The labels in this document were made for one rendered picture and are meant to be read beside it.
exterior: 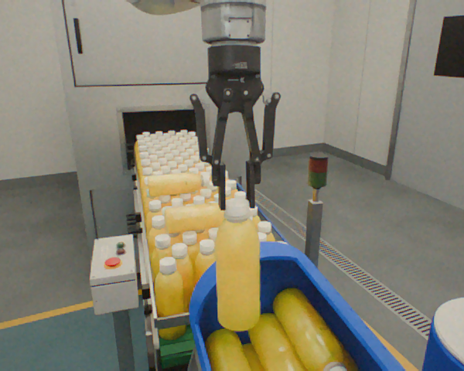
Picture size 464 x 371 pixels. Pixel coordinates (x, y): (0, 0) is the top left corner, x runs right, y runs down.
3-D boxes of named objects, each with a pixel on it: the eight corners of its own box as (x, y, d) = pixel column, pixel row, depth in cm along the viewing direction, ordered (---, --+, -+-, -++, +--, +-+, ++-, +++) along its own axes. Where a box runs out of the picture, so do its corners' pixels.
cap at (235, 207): (254, 213, 60) (254, 202, 59) (231, 218, 58) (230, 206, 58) (241, 206, 63) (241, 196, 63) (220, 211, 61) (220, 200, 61)
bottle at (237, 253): (268, 325, 64) (268, 213, 59) (229, 338, 61) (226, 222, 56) (247, 303, 70) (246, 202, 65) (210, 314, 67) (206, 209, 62)
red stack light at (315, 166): (313, 173, 124) (314, 161, 123) (304, 168, 130) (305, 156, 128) (331, 171, 126) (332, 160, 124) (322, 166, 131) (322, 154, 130)
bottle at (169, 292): (182, 318, 106) (178, 256, 99) (189, 336, 99) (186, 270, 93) (155, 326, 103) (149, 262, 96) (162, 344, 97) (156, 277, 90)
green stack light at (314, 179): (312, 188, 126) (313, 174, 124) (303, 182, 131) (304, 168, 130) (329, 186, 127) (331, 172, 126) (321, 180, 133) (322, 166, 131)
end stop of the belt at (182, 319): (158, 330, 94) (157, 319, 93) (158, 328, 95) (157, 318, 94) (309, 301, 105) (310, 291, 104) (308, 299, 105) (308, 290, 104)
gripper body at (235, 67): (206, 42, 51) (208, 114, 53) (269, 42, 52) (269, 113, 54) (201, 48, 58) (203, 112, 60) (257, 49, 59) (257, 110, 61)
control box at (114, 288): (94, 315, 92) (89, 277, 88) (99, 270, 110) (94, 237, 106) (138, 308, 94) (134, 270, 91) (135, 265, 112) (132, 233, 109)
